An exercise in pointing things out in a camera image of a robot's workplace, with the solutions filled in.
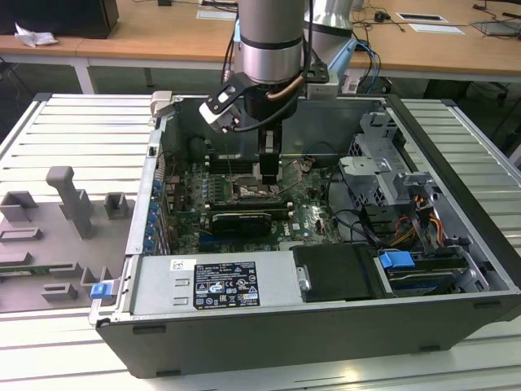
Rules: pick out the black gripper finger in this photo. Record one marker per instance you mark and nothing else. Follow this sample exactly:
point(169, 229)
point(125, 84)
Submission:
point(270, 167)

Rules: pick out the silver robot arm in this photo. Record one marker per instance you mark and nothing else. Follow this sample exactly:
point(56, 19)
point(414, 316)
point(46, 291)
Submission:
point(270, 40)

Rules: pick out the black RAM slot bank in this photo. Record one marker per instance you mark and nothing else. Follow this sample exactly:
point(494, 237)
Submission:
point(244, 205)
point(228, 165)

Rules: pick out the CPU socket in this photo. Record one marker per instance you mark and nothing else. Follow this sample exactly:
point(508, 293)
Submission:
point(235, 191)

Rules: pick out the black graphics card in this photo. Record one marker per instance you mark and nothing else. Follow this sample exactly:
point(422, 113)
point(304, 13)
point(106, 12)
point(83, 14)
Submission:
point(240, 224)

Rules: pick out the green motherboard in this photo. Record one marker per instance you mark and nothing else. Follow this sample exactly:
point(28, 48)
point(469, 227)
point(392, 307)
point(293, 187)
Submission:
point(309, 220)

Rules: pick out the small white box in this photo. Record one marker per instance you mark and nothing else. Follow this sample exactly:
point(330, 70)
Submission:
point(351, 85)

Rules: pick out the silver metal drive cage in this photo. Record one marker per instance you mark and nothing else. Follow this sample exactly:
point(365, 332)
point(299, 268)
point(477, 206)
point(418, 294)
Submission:
point(368, 167)

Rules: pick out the white paper sheet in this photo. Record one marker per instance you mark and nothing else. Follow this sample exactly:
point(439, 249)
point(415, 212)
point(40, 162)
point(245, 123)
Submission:
point(435, 28)
point(215, 14)

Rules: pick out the grey case latch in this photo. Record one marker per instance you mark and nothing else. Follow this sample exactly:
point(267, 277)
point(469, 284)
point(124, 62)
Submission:
point(160, 104)

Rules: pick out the wooden desk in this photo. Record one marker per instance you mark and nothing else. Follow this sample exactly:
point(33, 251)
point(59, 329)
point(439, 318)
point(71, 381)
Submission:
point(163, 45)

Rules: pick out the black plastic shroud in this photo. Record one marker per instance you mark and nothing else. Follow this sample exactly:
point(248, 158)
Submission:
point(338, 273)

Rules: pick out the small black device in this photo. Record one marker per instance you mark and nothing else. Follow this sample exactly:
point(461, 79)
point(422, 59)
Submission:
point(382, 16)

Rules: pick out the hard disk in blue carrier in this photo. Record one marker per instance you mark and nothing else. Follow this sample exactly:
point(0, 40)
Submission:
point(394, 259)

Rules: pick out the grey power supply unit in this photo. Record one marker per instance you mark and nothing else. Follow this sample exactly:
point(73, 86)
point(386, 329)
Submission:
point(163, 285)

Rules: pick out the dark grey PC case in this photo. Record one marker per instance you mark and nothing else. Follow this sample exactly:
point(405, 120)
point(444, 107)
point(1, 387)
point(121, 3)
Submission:
point(244, 338)

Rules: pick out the blue plastic latch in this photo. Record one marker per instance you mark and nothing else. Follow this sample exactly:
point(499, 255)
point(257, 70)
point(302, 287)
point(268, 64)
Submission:
point(100, 291)

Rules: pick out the black box on desk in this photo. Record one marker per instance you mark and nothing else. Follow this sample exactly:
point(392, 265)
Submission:
point(61, 16)

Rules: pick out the grey flat tray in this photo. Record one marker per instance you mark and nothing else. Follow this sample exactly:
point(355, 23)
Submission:
point(496, 27)

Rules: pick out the grey parts rack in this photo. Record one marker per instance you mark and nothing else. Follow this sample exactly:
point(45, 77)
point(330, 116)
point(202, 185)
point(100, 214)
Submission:
point(49, 260)

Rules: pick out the crumpled white paper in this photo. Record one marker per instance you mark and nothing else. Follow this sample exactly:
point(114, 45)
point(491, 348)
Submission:
point(34, 36)

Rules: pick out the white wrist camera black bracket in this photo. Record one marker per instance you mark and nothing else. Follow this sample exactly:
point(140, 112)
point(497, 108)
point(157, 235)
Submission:
point(221, 116)

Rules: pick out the plain white wrist camera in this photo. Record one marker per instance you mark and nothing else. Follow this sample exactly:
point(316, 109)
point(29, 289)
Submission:
point(323, 89)

